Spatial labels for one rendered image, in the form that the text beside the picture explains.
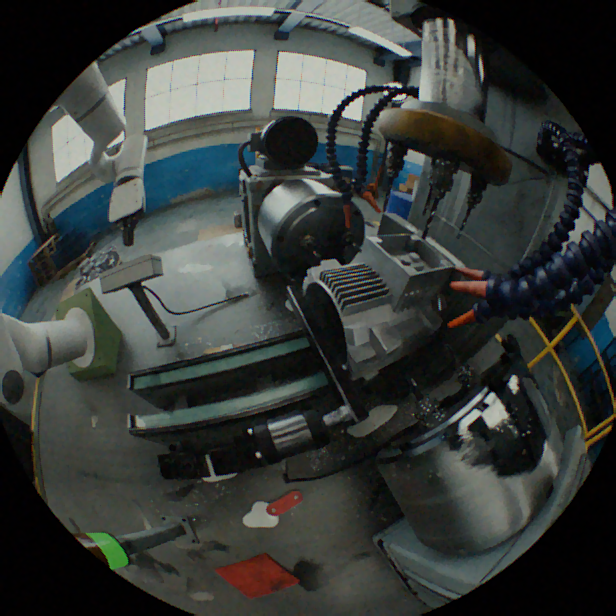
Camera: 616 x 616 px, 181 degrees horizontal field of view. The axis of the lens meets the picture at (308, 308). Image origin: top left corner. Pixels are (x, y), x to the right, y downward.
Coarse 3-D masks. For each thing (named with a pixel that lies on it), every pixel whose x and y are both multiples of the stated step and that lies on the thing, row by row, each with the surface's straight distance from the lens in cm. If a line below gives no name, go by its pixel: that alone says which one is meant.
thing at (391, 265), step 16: (368, 240) 31; (384, 240) 34; (400, 240) 37; (416, 240) 38; (368, 256) 31; (384, 256) 29; (400, 256) 33; (416, 256) 34; (432, 256) 37; (384, 272) 29; (400, 272) 27; (416, 272) 27; (432, 272) 30; (448, 272) 35; (400, 288) 27; (416, 288) 29; (432, 288) 34; (400, 304) 29; (416, 304) 34
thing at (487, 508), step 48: (480, 384) 28; (528, 384) 25; (432, 432) 23; (480, 432) 20; (528, 432) 24; (432, 480) 22; (480, 480) 22; (528, 480) 26; (432, 528) 28; (480, 528) 26
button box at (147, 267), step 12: (132, 264) 51; (144, 264) 50; (156, 264) 51; (108, 276) 55; (120, 276) 53; (132, 276) 51; (144, 276) 49; (156, 276) 53; (108, 288) 55; (120, 288) 56
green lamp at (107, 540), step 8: (96, 536) 40; (104, 536) 40; (104, 544) 39; (112, 544) 40; (104, 552) 38; (112, 552) 39; (120, 552) 40; (112, 560) 39; (120, 560) 40; (112, 568) 40
